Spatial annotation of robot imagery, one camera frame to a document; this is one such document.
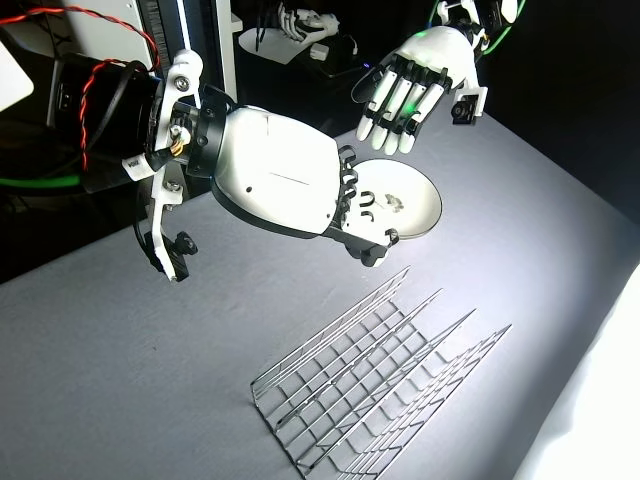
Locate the green cable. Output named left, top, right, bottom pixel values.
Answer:
left=427, top=0, right=526, bottom=56
left=0, top=172, right=84, bottom=190

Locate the white display stand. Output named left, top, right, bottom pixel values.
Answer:
left=238, top=24, right=326, bottom=64

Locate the white plate with grey print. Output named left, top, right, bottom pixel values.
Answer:
left=344, top=158, right=444, bottom=240
left=349, top=199, right=445, bottom=241

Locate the metal wire plate rack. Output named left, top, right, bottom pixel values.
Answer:
left=249, top=264, right=514, bottom=480

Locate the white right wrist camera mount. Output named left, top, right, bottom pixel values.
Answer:
left=134, top=49, right=204, bottom=284

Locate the red black twisted wire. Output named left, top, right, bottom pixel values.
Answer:
left=0, top=5, right=166, bottom=171

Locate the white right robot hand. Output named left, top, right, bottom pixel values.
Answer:
left=209, top=104, right=401, bottom=269

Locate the black cable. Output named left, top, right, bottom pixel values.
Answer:
left=99, top=59, right=146, bottom=166

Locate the spare white robot hand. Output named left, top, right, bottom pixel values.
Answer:
left=277, top=0, right=339, bottom=41

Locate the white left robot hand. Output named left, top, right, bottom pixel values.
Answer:
left=352, top=24, right=481, bottom=156

